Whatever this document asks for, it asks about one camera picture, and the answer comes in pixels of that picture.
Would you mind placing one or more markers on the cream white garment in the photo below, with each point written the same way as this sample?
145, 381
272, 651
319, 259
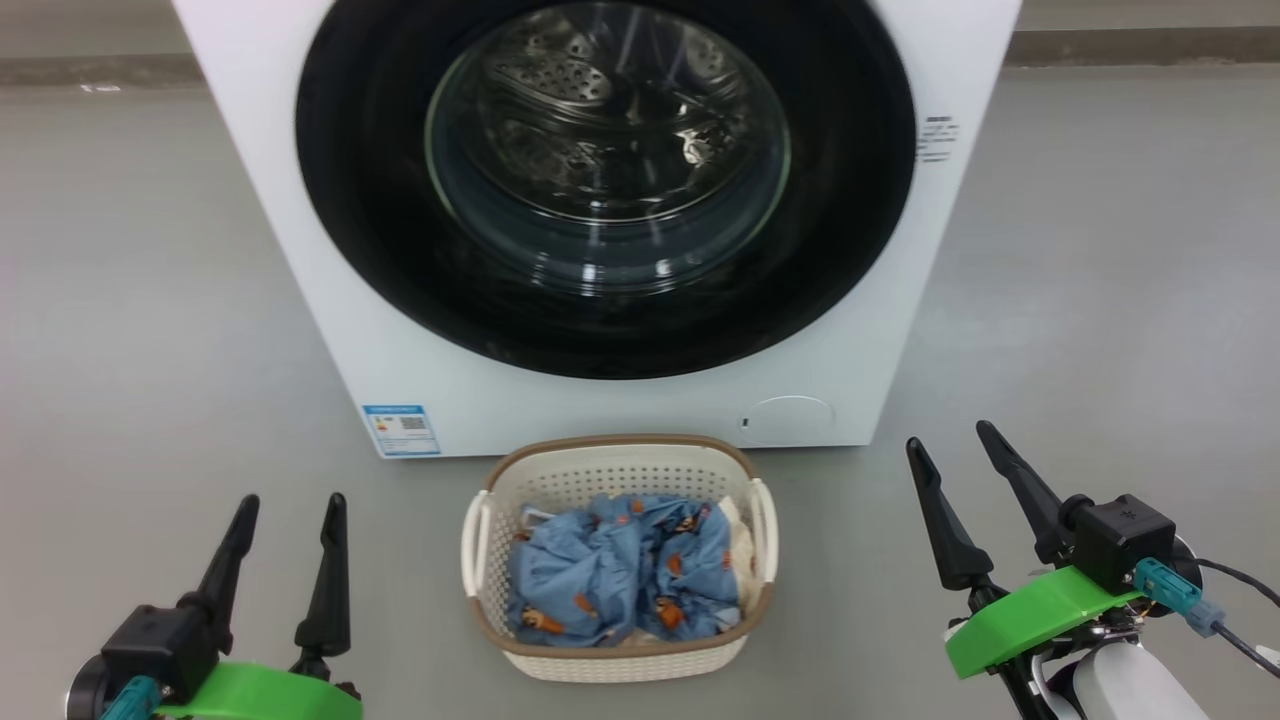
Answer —
743, 550

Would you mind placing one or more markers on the blue patterned garment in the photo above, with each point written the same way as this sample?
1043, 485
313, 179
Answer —
590, 570

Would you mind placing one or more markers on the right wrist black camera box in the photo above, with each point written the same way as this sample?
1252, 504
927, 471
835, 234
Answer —
1125, 535

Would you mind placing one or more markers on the steel washing drum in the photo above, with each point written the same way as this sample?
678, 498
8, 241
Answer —
560, 80

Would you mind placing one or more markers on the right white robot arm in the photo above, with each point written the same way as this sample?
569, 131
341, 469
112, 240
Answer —
1130, 690

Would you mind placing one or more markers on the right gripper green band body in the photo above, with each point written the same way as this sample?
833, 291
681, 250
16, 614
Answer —
1020, 620

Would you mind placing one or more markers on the blue energy label sticker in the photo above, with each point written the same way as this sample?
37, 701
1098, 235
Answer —
402, 430

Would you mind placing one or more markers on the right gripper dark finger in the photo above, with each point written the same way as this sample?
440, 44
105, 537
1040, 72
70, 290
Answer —
1030, 500
950, 540

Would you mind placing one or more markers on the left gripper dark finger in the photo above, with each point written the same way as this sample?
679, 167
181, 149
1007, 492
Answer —
232, 560
330, 590

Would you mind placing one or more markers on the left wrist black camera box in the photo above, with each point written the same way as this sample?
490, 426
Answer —
160, 645

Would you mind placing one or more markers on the cream perforated laundry basket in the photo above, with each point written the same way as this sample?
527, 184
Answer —
620, 465

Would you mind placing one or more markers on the round black glass door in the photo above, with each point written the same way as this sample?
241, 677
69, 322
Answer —
380, 230

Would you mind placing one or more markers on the white front-load washing machine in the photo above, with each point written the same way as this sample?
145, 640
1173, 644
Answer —
330, 350

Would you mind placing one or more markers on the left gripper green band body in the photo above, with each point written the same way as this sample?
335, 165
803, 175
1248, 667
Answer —
260, 695

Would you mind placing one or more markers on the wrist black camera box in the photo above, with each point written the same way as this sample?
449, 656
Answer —
1125, 535
160, 645

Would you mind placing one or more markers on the round white filter cover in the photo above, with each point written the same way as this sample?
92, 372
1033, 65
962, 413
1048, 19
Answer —
790, 420

